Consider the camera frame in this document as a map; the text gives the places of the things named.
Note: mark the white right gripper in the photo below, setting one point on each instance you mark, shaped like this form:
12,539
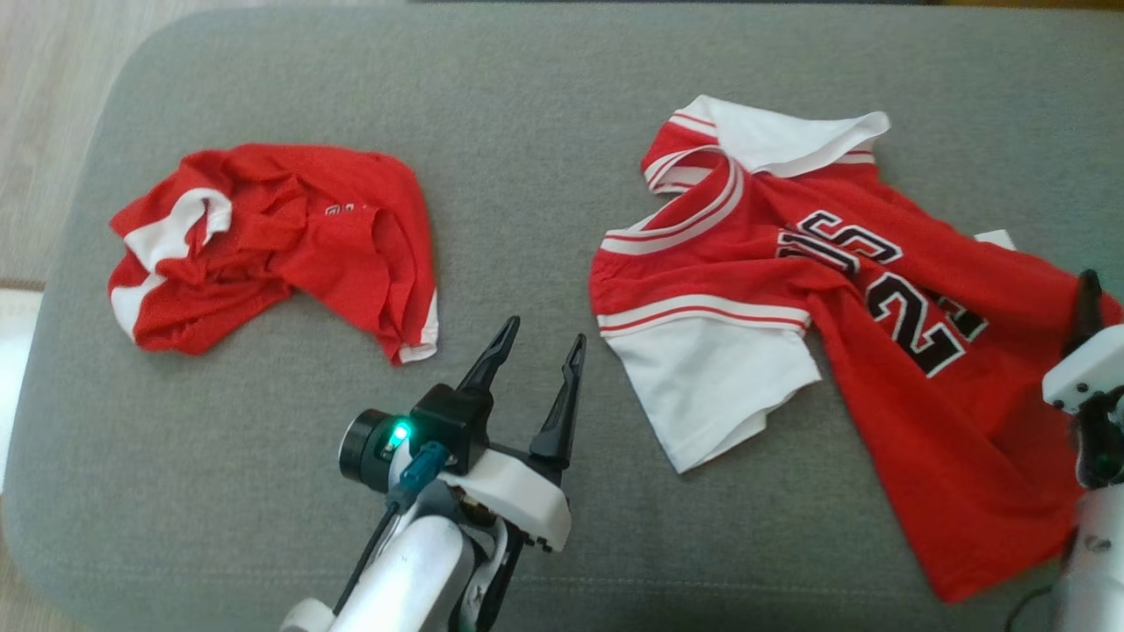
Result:
1093,369

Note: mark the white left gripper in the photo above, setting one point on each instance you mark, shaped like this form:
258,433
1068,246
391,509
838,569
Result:
518,496

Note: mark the red numbered basketball jersey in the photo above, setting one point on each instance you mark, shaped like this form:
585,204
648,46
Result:
922,421

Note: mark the red shorts with white trim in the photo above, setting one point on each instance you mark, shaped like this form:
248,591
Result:
334,246

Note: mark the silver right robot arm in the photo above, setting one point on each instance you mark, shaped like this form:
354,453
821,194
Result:
1098,544

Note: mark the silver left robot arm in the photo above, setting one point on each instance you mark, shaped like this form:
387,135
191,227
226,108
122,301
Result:
413,570

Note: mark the white rug with brown edge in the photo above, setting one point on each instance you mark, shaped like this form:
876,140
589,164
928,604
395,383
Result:
13,377

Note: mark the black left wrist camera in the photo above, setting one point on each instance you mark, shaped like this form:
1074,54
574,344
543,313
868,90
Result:
439,421

